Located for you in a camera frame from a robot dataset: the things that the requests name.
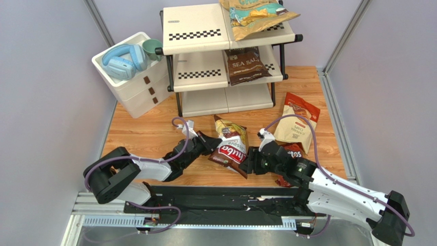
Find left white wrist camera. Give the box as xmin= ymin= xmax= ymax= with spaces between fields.
xmin=182 ymin=120 xmax=198 ymax=139

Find red Doritos bag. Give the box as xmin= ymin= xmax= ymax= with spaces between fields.
xmin=274 ymin=142 xmax=303 ymax=188

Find Chuba cassava chips bag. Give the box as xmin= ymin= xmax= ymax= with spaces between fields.
xmin=208 ymin=115 xmax=249 ymax=179

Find cream red cassava chips bag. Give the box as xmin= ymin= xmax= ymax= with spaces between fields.
xmin=273 ymin=92 xmax=320 ymax=154

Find green ceramic cup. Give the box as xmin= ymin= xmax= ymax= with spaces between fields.
xmin=142 ymin=39 xmax=163 ymax=62

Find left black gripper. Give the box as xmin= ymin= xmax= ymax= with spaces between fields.
xmin=182 ymin=130 xmax=223 ymax=169

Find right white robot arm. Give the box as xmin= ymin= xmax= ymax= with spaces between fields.
xmin=239 ymin=142 xmax=410 ymax=245

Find light blue headphones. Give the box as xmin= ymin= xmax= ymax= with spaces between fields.
xmin=102 ymin=44 xmax=148 ymax=80

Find cream three-tier shelf rack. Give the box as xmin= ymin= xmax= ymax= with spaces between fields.
xmin=156 ymin=3 xmax=303 ymax=117

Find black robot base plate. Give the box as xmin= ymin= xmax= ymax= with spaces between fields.
xmin=145 ymin=186 xmax=316 ymax=226

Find white stacked drawer unit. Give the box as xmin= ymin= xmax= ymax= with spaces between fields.
xmin=92 ymin=49 xmax=172 ymax=118

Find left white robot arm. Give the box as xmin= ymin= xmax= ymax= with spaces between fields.
xmin=83 ymin=131 xmax=222 ymax=205

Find brown Kettle sea salt bag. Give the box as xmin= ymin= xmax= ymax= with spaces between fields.
xmin=225 ymin=47 xmax=272 ymax=86

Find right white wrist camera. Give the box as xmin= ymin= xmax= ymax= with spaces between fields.
xmin=257 ymin=128 xmax=275 ymax=152

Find tan teal chips bag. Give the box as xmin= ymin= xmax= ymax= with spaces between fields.
xmin=220 ymin=0 xmax=300 ymax=41

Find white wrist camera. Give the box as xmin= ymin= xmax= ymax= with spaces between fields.
xmin=182 ymin=120 xmax=198 ymax=139
xmin=257 ymin=128 xmax=275 ymax=152

